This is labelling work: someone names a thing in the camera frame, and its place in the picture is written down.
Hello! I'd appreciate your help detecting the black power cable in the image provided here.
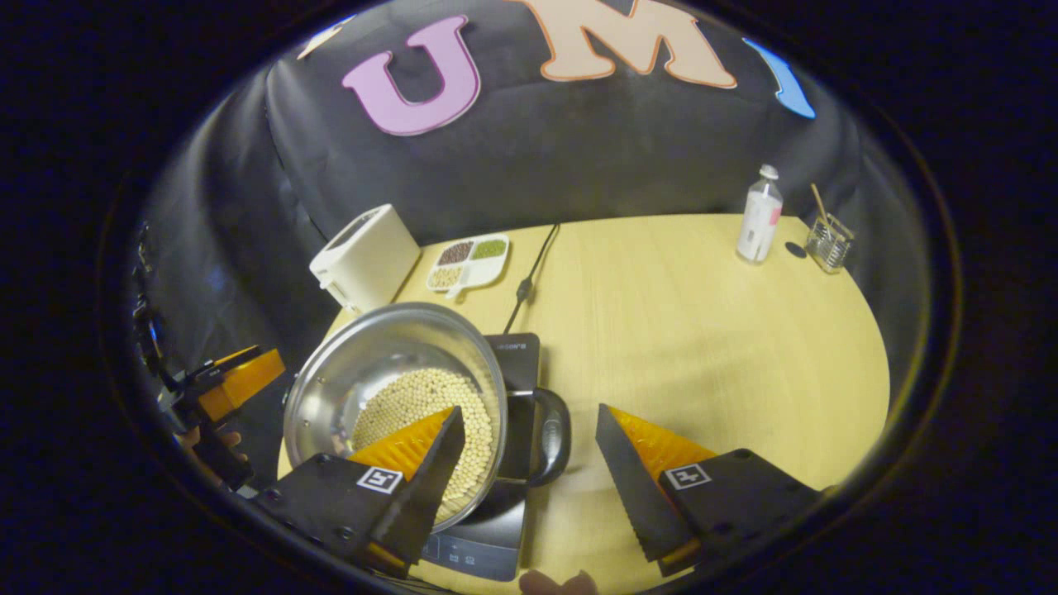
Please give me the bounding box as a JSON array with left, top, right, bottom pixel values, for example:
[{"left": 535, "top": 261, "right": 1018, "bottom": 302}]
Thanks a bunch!
[{"left": 503, "top": 223, "right": 561, "bottom": 336}]

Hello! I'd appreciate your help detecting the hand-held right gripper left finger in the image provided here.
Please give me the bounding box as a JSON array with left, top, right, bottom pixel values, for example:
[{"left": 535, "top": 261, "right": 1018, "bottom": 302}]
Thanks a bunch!
[{"left": 252, "top": 405, "right": 465, "bottom": 579}]

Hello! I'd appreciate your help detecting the clear bottle with pink label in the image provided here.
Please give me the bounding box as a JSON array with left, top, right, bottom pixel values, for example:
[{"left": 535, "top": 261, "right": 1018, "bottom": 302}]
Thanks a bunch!
[{"left": 736, "top": 164, "right": 784, "bottom": 265}]

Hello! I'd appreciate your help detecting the white boxy appliance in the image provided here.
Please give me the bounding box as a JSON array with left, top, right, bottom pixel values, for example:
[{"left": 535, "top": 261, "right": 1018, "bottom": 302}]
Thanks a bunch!
[{"left": 309, "top": 204, "right": 421, "bottom": 313}]

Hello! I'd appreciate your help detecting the black induction cooktop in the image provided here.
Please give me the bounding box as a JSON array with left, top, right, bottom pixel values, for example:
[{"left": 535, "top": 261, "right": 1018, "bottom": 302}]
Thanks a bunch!
[{"left": 413, "top": 332, "right": 544, "bottom": 582}]

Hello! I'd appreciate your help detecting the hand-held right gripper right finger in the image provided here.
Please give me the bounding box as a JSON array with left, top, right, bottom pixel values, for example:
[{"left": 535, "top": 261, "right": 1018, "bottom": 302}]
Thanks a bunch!
[{"left": 595, "top": 403, "right": 823, "bottom": 578}]

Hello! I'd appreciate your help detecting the steel pot with black handles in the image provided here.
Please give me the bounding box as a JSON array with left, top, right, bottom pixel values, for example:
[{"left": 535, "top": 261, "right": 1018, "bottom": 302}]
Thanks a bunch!
[{"left": 283, "top": 302, "right": 573, "bottom": 530}]

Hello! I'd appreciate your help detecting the wire basket holder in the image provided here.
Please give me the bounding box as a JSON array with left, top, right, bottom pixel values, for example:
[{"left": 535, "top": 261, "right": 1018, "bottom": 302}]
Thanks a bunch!
[{"left": 804, "top": 213, "right": 855, "bottom": 274}]

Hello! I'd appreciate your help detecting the pile of yellow soybeans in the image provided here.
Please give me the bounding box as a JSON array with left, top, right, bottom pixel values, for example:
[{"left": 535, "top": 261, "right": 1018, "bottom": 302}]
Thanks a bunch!
[{"left": 351, "top": 368, "right": 494, "bottom": 526}]

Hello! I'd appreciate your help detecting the white divided plate with beans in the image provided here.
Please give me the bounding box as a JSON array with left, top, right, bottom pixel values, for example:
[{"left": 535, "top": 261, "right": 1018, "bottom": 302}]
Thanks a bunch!
[{"left": 426, "top": 234, "right": 511, "bottom": 298}]

